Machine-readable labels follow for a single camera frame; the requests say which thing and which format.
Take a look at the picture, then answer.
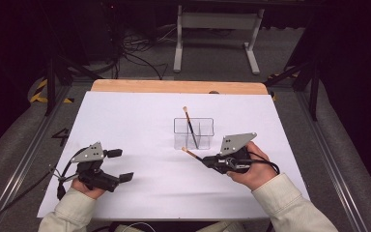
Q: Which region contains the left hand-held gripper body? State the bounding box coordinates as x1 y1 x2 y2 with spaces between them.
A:
71 141 121 193

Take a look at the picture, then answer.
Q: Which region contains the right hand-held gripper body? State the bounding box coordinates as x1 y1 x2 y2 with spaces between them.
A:
216 131 258 175

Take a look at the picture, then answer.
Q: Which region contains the clear plastic divided container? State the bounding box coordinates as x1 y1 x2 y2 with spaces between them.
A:
173 117 214 151

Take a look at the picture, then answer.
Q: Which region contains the person's left hand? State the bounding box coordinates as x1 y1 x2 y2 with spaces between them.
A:
71 177 106 200

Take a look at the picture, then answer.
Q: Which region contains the person's right hand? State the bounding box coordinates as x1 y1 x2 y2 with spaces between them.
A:
226 141 279 191

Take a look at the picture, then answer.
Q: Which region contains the white paper sheet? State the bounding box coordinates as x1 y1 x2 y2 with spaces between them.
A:
37 91 311 221

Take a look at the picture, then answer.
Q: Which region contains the black stand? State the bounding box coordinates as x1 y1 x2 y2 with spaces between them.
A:
264 57 321 122
43 52 104 118

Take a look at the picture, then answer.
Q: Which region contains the grey metal stand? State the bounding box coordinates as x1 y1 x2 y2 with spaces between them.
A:
173 4 265 75

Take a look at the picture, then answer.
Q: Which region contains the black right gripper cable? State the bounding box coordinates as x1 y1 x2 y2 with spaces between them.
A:
247 159 281 177

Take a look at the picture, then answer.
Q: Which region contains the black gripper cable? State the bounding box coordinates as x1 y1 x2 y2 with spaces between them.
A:
0 147 90 231
247 159 281 177

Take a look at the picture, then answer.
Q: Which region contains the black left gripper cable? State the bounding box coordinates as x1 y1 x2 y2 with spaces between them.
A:
0 147 90 231

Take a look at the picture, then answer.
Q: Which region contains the aluminium rail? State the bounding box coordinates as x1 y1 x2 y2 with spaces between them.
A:
0 85 72 232
294 90 371 232

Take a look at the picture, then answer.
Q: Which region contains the black floor cable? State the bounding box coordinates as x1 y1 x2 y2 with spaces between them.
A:
122 50 170 81

